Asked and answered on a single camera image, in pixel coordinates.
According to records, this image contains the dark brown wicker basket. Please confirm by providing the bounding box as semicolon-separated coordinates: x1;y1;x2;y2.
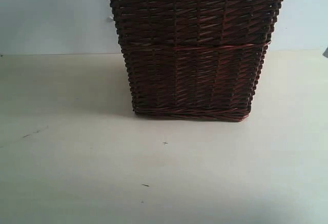
109;0;283;121

